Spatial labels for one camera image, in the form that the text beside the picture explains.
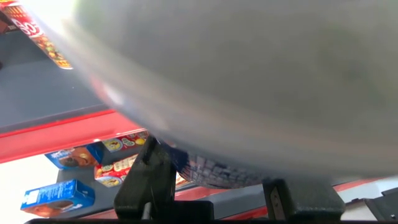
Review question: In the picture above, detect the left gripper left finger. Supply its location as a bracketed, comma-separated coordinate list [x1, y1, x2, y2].
[113, 136, 215, 220]

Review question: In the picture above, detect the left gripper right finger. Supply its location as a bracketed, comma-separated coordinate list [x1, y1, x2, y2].
[262, 177, 346, 222]

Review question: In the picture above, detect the large grey plastic pack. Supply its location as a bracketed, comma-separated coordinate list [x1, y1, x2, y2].
[37, 0, 398, 190]

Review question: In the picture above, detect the red printed snack pack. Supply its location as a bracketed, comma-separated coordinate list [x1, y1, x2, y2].
[94, 153, 139, 189]
[0, 0, 74, 70]
[101, 130, 150, 154]

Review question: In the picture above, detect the blue snack box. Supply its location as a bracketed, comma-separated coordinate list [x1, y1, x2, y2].
[20, 179, 96, 218]
[44, 142, 105, 170]

